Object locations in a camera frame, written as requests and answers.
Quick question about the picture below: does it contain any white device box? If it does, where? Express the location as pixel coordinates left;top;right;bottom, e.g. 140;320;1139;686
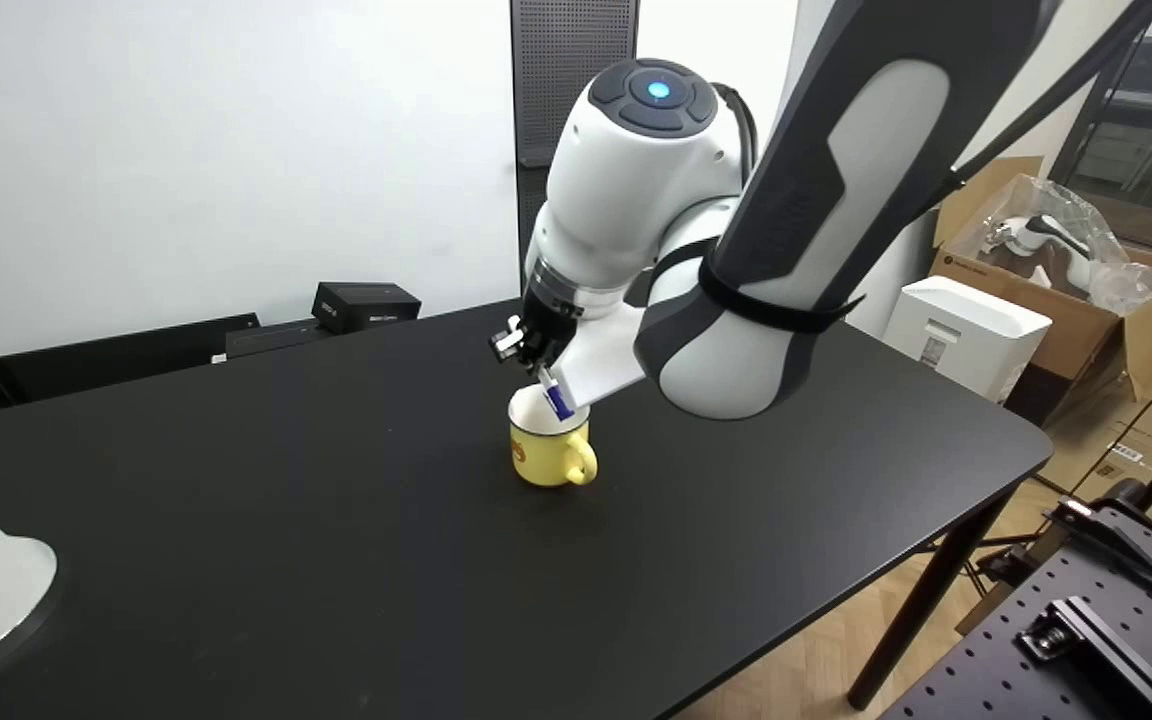
884;277;1050;403

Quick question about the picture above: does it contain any cardboard box with plastic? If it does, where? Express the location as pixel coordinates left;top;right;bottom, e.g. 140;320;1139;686
931;157;1152;403

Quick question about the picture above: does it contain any black perforated breadboard plate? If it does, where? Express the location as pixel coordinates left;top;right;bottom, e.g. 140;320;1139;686
881;508;1152;720

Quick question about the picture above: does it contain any small black box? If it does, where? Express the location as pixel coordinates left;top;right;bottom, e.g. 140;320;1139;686
310;279;419;337

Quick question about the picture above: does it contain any black aluminium rail left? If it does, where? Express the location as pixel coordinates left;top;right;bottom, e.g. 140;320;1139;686
1015;595;1152;710

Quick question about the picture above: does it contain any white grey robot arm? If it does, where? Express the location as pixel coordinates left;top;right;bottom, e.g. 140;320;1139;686
490;0;1152;428

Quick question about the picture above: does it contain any blue whiteboard marker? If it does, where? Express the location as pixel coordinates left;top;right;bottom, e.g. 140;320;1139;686
540;372;572;418

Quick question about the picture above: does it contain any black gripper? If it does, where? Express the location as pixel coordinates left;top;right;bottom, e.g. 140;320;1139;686
490;287;578;372

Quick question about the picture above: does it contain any yellow mug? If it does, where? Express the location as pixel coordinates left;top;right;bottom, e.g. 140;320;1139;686
509;382;600;486

